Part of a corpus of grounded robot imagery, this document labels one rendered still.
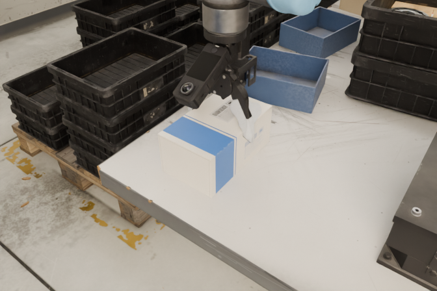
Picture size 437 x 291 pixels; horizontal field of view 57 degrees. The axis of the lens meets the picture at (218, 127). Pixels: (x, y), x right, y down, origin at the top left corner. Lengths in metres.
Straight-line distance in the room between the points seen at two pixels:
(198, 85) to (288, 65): 0.47
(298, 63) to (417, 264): 0.59
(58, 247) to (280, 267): 1.12
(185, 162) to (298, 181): 0.21
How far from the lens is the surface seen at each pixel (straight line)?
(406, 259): 0.66
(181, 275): 1.47
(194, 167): 0.70
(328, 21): 1.37
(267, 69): 1.09
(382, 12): 0.91
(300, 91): 0.92
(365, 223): 0.73
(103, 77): 1.55
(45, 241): 1.67
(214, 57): 0.66
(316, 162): 0.81
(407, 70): 0.95
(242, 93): 0.68
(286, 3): 0.55
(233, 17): 0.64
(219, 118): 0.75
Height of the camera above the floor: 1.23
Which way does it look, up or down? 37 degrees down
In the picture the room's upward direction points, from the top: straight up
